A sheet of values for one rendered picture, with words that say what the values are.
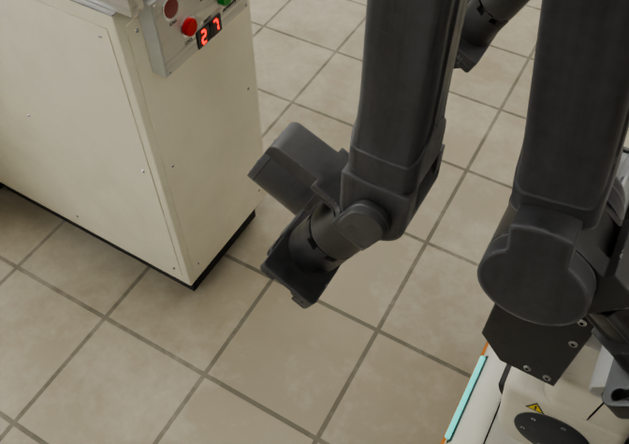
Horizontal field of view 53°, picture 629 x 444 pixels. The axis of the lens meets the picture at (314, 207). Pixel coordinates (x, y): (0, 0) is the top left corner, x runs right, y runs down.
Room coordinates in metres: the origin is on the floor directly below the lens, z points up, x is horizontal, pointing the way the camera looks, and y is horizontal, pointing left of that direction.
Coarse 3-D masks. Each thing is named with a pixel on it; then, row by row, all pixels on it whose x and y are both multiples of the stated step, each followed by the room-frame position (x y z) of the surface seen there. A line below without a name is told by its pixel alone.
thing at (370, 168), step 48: (384, 0) 0.32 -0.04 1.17; (432, 0) 0.30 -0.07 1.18; (384, 48) 0.32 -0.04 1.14; (432, 48) 0.30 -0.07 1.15; (384, 96) 0.31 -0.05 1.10; (432, 96) 0.30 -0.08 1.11; (384, 144) 0.31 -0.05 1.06; (432, 144) 0.32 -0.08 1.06; (384, 192) 0.30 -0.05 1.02; (384, 240) 0.29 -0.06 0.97
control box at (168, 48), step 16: (144, 0) 0.83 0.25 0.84; (160, 0) 0.83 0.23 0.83; (192, 0) 0.89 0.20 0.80; (208, 0) 0.92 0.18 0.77; (240, 0) 1.00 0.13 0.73; (144, 16) 0.82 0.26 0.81; (160, 16) 0.83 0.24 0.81; (176, 16) 0.86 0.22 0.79; (192, 16) 0.88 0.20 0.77; (208, 16) 0.92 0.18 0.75; (224, 16) 0.96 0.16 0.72; (144, 32) 0.83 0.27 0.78; (160, 32) 0.82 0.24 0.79; (176, 32) 0.85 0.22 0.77; (208, 32) 0.91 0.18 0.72; (160, 48) 0.82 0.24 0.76; (176, 48) 0.84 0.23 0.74; (192, 48) 0.87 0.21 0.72; (160, 64) 0.82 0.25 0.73; (176, 64) 0.84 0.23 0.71
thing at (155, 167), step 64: (0, 0) 0.92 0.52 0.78; (64, 0) 0.84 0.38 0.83; (0, 64) 0.97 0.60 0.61; (64, 64) 0.86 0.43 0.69; (128, 64) 0.79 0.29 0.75; (192, 64) 0.91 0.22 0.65; (0, 128) 1.03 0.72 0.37; (64, 128) 0.91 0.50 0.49; (128, 128) 0.81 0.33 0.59; (192, 128) 0.88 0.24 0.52; (256, 128) 1.06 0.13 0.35; (64, 192) 0.96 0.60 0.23; (128, 192) 0.84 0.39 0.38; (192, 192) 0.85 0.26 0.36; (256, 192) 1.03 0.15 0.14; (192, 256) 0.81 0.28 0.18
